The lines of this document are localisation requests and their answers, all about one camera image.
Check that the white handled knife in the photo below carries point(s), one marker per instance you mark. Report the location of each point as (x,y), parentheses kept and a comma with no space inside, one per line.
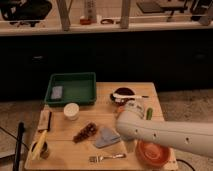
(128,96)

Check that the black office chair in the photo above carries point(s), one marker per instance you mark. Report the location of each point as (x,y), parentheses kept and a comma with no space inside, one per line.
(30,12)

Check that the wooden brush block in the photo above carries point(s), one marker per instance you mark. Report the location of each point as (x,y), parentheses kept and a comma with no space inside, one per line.
(44,121)

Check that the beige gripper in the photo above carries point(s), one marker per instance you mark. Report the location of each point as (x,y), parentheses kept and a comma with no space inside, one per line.
(130,146)

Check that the dark brown bowl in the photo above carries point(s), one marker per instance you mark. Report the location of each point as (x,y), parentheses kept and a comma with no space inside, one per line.
(121,91)

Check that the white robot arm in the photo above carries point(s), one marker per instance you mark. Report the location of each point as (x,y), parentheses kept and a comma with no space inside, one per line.
(196,138)

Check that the black pole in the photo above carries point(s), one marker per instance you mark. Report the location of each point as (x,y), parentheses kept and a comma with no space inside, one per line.
(17,156)

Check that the blue towel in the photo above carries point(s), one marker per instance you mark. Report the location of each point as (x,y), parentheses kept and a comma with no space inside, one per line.
(106,138)

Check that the red object on shelf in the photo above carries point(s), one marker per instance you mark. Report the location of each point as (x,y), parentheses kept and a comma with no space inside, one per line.
(84,21)

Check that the silver metal fork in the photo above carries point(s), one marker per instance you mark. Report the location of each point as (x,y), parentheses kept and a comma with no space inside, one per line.
(99,158)

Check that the red tomato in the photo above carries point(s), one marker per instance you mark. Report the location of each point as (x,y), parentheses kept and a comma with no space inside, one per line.
(120,110)

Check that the green plastic tray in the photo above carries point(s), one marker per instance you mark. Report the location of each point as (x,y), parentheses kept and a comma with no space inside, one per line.
(78,88)

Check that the dark grape bunch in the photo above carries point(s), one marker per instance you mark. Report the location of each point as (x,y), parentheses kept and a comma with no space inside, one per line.
(88,131)

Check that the white paper cup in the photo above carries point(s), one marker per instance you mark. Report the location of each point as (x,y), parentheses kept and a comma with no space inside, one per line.
(71,111)

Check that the orange clay bowl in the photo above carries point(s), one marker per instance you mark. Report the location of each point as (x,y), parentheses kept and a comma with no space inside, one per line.
(152,154)

